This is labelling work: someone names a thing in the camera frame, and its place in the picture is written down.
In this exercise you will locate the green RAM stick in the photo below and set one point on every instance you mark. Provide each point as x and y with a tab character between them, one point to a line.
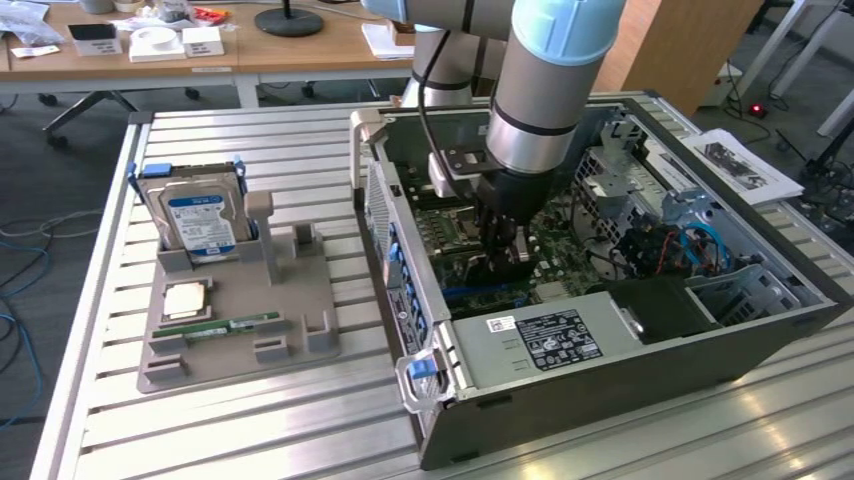
213	327
460	257

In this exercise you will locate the grey parts rack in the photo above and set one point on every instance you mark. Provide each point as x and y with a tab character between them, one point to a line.
240	300

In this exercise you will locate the hard drive with blue caddy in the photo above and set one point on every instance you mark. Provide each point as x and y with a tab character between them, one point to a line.
158	170

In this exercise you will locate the printed paper stack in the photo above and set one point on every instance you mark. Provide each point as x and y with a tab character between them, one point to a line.
740	165

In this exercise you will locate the red small parts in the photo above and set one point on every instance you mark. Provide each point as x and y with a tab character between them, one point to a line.
209	16

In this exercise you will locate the white box black top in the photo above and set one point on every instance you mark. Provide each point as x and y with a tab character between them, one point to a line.
96	45

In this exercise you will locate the metal disk bay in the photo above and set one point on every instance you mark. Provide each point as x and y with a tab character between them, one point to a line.
754	295

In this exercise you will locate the wooden desk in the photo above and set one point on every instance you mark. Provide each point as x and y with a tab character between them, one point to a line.
300	50

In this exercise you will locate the grey cup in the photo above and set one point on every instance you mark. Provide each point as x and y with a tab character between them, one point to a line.
96	6

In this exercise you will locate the green motherboard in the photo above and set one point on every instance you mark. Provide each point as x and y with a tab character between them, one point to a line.
560	255

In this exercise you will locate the white wrist camera with mount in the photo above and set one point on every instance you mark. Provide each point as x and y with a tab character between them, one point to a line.
443	180

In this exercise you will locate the black chair base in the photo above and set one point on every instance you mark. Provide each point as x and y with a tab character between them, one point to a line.
100	96

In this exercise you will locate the dark grey PC case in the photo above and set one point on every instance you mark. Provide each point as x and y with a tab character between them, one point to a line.
600	415

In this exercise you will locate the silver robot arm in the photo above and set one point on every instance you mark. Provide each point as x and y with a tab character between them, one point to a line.
547	90

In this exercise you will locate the blue case latch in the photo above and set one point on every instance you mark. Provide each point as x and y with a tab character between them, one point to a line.
420	371

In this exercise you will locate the CPU socket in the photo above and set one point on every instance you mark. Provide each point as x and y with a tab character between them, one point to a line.
467	222

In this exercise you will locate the white label card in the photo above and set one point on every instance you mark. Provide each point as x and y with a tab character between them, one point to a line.
33	51

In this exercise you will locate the silver CPU chip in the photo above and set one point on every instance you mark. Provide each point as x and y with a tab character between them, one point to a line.
186	300

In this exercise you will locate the blue expansion slot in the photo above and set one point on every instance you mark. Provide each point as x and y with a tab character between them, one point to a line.
455	291

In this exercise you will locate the grey power supply unit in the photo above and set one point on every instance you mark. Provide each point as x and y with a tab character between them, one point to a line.
507	360

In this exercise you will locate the white tape roll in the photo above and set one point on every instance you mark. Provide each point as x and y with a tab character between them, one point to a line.
153	37

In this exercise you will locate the black round lamp base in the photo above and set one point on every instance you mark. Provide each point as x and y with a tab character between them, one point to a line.
287	22

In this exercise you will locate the clear plastic bag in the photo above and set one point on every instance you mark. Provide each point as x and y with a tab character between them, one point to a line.
26	20

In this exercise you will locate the hard disk blue label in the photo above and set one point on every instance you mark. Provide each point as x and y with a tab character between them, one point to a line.
200	220

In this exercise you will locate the black tripod stand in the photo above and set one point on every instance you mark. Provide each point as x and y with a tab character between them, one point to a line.
823	170

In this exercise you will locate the power strip red light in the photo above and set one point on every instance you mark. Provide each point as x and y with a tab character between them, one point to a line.
756	111

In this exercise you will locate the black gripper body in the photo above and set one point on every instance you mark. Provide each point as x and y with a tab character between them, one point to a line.
513	195

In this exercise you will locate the metal drive cage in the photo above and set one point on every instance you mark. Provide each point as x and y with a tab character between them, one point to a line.
613	200

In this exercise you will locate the flat white box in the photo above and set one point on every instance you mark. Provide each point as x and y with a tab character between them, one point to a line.
156	56

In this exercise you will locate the silver chipset heatsink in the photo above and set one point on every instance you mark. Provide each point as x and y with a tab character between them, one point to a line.
553	292

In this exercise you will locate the wooden cabinet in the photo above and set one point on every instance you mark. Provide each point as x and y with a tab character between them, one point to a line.
680	50

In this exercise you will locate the white paper pile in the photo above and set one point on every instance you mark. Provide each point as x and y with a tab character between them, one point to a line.
383	42

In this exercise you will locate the plain white box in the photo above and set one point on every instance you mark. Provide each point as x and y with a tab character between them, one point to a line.
201	42

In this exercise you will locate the black graphics card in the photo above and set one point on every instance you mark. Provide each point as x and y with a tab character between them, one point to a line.
493	277

